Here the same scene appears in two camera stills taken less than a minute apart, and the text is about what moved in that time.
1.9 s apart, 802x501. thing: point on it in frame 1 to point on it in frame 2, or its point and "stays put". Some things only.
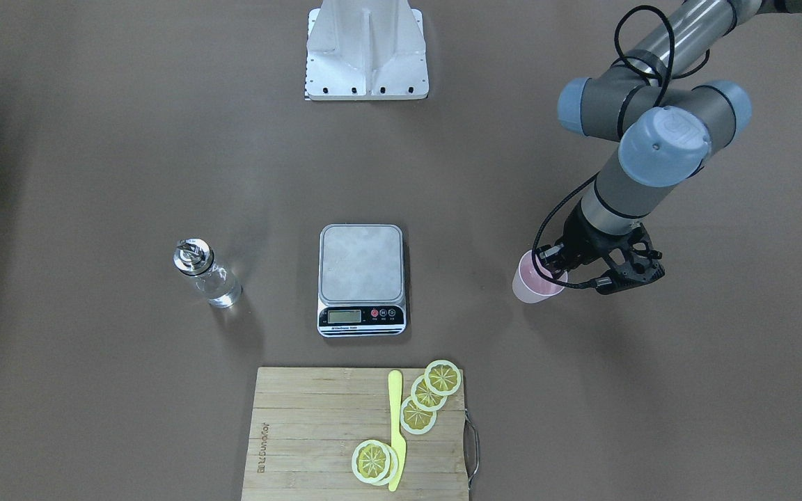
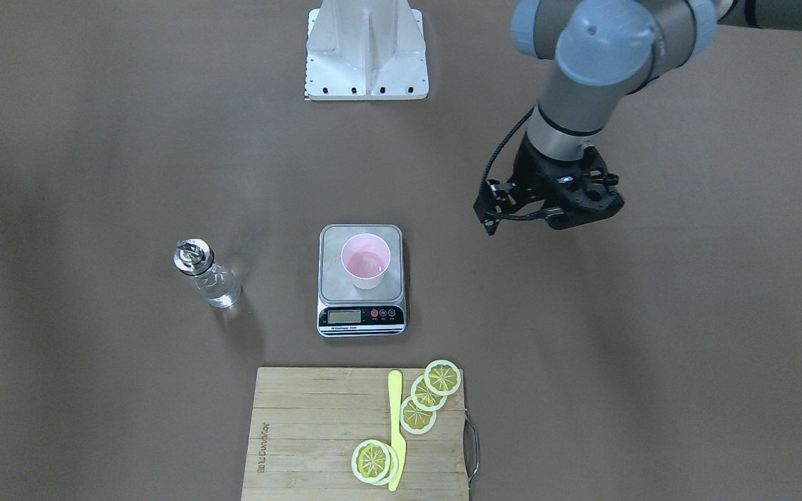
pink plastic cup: [530, 287] to [365, 257]
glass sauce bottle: [194, 257] stays put
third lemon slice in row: [415, 420] stays put
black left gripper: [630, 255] to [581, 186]
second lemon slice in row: [423, 398] stays put
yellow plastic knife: [395, 387] stays put
